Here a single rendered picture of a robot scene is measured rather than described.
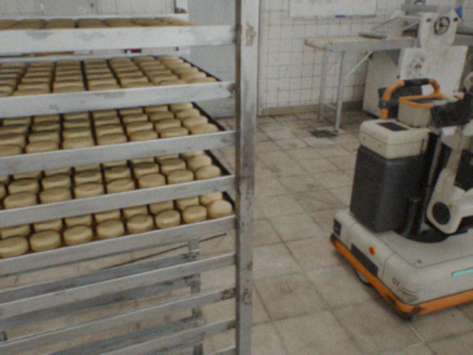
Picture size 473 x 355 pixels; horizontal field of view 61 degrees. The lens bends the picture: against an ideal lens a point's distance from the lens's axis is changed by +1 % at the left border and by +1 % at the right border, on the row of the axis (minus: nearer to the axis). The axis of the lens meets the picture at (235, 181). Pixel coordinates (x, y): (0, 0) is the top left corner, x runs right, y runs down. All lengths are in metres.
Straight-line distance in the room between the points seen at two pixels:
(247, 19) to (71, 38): 0.27
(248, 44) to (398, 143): 1.37
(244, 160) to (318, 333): 1.34
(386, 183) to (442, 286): 0.52
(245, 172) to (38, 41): 0.39
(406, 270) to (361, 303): 0.32
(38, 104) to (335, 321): 1.67
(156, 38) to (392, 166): 1.51
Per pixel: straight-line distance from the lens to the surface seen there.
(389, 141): 1.95
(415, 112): 2.06
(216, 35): 0.70
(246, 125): 0.72
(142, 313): 0.90
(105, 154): 0.71
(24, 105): 0.69
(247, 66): 0.69
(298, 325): 1.99
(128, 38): 0.67
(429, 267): 2.03
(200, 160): 0.87
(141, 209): 0.87
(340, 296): 2.18
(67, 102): 0.68
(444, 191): 1.97
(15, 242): 0.85
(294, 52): 5.10
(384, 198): 2.06
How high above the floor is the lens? 1.38
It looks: 25 degrees down
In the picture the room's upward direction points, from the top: straight up
